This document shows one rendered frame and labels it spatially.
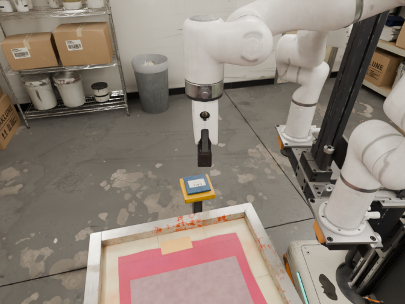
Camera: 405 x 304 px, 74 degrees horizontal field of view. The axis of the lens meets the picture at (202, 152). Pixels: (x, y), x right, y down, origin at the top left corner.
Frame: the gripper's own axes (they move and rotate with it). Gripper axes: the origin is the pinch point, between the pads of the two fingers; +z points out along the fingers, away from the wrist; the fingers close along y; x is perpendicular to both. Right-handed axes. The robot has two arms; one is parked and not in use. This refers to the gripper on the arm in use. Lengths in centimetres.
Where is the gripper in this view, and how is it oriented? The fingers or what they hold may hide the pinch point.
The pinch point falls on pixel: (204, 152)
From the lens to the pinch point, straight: 62.6
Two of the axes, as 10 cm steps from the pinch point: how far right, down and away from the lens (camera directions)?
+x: -10.0, 0.2, -0.1
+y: -0.2, -6.1, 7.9
